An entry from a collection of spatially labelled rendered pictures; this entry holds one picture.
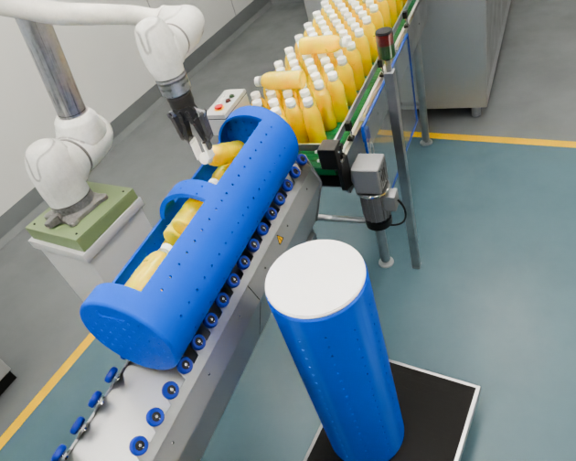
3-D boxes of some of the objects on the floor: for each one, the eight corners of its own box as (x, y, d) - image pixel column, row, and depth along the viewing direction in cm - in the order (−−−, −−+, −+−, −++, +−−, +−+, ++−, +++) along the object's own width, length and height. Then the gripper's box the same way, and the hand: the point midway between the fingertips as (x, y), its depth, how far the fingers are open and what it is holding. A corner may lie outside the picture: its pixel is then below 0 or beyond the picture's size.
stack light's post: (411, 268, 269) (382, 73, 198) (413, 262, 272) (385, 69, 200) (420, 269, 267) (392, 73, 196) (421, 263, 270) (395, 68, 199)
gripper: (148, 100, 153) (179, 164, 168) (195, 98, 146) (223, 166, 161) (161, 86, 158) (190, 150, 173) (207, 84, 151) (233, 151, 166)
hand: (202, 149), depth 165 cm, fingers closed on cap, 4 cm apart
